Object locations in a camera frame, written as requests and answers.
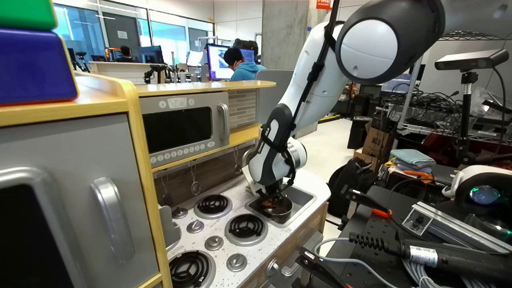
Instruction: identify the wooden toy kitchen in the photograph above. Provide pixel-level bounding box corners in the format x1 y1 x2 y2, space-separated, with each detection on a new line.
0 70 333 288

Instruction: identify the silver toy microwave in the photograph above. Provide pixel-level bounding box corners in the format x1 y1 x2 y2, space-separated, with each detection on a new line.
139 91 232 169

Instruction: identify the dark haired background person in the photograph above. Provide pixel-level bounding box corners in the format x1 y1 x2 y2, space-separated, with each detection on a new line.
114 45 138 62

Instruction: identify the black toy stove burner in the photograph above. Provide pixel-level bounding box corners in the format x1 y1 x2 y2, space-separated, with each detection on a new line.
192 192 234 221
168 248 218 288
224 213 269 246

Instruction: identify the computer monitor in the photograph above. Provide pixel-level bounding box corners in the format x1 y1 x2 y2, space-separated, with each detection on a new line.
205 41 237 81
139 45 166 65

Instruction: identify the brown cardboard box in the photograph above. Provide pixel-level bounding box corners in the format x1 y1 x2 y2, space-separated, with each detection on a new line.
360 125 397 161

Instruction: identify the green and blue toy block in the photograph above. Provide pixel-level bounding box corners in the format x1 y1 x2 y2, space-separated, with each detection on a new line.
0 27 80 107

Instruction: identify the blue folded cloth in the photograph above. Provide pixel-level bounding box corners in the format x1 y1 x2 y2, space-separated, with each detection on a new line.
389 147 437 173

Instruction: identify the person in blue hoodie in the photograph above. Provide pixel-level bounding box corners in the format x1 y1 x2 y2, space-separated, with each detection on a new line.
222 46 269 83

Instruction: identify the white VR headset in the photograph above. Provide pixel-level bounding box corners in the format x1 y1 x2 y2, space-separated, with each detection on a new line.
440 163 512 225

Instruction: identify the black ribbed tool handle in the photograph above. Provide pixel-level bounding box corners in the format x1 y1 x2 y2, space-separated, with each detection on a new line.
347 230 512 285

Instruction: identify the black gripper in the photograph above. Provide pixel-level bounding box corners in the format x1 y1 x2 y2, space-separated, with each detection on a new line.
261 177 294 208

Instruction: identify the cluttered metal workbench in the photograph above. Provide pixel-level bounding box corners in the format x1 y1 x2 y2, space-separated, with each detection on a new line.
397 30 512 153

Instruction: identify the white background counter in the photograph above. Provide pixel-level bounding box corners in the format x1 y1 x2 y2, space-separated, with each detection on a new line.
88 59 162 86

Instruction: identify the silver metal pot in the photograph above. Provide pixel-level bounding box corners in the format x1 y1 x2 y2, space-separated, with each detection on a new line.
248 190 296 225

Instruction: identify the grey coiled cable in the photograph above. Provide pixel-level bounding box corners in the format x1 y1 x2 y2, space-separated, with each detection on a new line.
402 257 498 288

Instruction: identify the black camera stand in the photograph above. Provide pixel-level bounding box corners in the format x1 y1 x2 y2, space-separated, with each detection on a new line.
458 69 482 157

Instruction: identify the silver toy sink basin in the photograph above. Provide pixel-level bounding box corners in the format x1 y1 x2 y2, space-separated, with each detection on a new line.
245 184 317 227

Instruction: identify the black stereo camera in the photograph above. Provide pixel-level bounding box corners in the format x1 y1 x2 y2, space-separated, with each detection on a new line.
432 46 510 72

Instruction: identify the thin white cable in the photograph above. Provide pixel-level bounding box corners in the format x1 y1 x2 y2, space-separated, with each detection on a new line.
310 237 398 288

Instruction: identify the aluminium rail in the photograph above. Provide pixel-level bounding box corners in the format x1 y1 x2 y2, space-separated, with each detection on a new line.
402 198 512 254

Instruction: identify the black bag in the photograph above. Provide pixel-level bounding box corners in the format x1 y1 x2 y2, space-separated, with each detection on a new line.
325 157 386 221

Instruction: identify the silver toy wall phone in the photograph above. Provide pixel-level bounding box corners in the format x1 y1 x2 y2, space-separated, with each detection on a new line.
158 205 182 246

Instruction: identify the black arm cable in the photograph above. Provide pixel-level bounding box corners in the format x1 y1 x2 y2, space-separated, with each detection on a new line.
250 0 342 189

